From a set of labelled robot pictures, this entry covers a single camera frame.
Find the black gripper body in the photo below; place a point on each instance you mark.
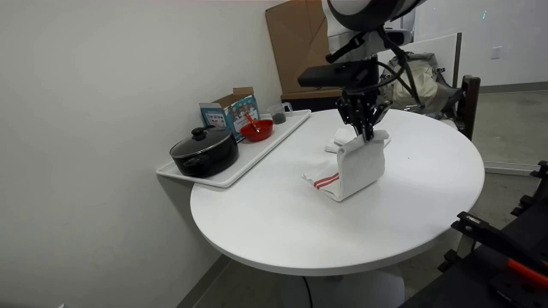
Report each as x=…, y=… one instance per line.
x=360, y=105

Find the white towel with red stripes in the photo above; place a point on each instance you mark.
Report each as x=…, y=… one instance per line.
x=360, y=168

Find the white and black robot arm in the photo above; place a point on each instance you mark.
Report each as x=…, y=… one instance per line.
x=369, y=14

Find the beige bag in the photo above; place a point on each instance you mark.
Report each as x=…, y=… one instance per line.
x=429, y=79

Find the small white object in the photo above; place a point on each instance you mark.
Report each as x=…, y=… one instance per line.
x=287, y=106

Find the small grey object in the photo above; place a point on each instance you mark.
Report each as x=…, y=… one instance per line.
x=280, y=118

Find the large brown cardboard box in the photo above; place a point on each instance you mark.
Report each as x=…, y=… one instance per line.
x=294, y=45

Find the white partition panel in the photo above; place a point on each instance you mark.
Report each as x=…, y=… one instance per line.
x=434, y=45

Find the red bowl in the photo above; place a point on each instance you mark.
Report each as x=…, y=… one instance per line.
x=258, y=130

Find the white tray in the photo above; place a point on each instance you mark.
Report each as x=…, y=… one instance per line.
x=258, y=151

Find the red and white spoon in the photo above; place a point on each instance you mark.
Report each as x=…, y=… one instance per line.
x=253, y=122

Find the colourful open cardboard box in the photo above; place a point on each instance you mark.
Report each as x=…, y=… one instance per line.
x=229, y=112

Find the black cooking pot with lid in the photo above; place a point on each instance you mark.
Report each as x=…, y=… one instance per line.
x=205, y=153

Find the black equipment cart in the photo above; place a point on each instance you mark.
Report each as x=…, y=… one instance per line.
x=503, y=250

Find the white wall outlet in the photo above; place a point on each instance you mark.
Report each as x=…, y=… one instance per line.
x=497, y=53

